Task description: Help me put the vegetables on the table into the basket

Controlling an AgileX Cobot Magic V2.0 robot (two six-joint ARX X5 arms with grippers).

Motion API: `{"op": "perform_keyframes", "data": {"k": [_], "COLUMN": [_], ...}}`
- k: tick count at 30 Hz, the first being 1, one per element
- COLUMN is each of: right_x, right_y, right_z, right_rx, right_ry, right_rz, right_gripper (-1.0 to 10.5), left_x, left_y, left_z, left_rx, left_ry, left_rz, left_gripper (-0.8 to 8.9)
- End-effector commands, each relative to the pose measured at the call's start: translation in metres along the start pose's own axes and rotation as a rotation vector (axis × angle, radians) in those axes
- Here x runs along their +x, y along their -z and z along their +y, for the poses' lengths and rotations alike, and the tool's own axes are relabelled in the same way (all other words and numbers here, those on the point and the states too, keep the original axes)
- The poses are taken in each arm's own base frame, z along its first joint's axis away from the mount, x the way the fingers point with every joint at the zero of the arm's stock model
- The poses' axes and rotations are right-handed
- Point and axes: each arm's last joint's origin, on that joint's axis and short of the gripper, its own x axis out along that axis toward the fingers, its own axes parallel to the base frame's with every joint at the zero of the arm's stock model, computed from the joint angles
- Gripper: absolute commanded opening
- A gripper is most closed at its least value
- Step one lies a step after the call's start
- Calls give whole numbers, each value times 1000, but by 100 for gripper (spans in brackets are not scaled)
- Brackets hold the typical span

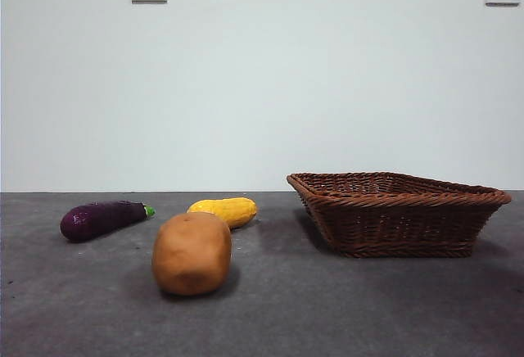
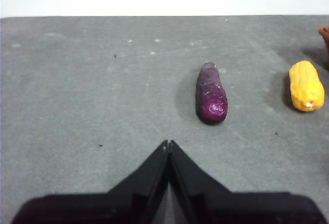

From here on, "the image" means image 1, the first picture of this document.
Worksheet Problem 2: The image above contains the purple eggplant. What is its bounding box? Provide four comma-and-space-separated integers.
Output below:
60, 200, 156, 243

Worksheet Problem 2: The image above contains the brown wicker basket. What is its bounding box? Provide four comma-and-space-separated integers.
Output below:
286, 171, 513, 259

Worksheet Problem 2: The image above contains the yellow corn cob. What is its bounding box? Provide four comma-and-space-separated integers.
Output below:
187, 197, 259, 230

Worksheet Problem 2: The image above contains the brown potato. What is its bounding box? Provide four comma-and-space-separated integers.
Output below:
151, 211, 233, 296

